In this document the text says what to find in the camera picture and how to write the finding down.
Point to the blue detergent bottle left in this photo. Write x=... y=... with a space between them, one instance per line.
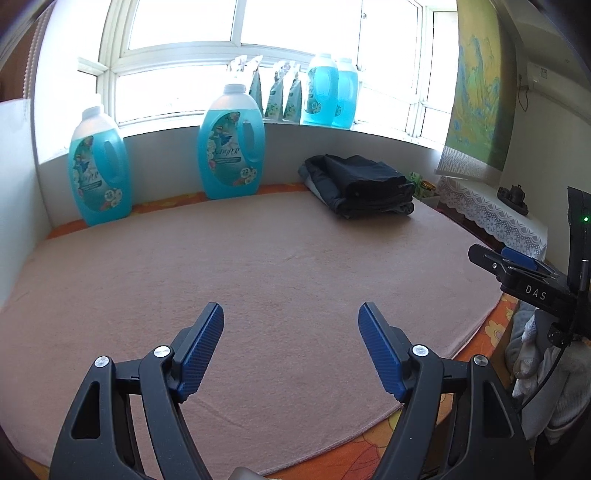
x=99 y=169

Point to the blue detergent bottle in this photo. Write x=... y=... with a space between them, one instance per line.
x=231 y=145
x=99 y=169

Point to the green box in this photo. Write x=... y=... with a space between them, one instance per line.
x=423 y=188

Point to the blue bottle on sill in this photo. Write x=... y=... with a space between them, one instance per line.
x=323 y=85

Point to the detergent refill pouch right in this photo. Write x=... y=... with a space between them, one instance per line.
x=292 y=106

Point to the peach towel mat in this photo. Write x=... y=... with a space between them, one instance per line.
x=290 y=377

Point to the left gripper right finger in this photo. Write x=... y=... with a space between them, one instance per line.
x=457 y=420

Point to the detergent refill pouch middle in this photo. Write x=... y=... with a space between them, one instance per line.
x=274 y=104

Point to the white lace cloth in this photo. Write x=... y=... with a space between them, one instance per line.
x=478 y=202

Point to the folded dark clothes stack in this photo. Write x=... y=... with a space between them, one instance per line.
x=357 y=187

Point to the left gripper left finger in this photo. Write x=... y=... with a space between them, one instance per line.
x=97 y=439

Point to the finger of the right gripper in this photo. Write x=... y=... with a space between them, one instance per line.
x=522 y=260

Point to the black object on shelf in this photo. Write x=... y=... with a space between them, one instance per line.
x=513 y=197

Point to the white gloved right hand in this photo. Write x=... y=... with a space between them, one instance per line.
x=551 y=385

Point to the landscape wall painting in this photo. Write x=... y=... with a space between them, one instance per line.
x=486 y=87

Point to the black camera box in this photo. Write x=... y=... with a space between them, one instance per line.
x=579 y=228

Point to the blue detergent bottle right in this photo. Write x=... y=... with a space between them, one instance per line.
x=231 y=145

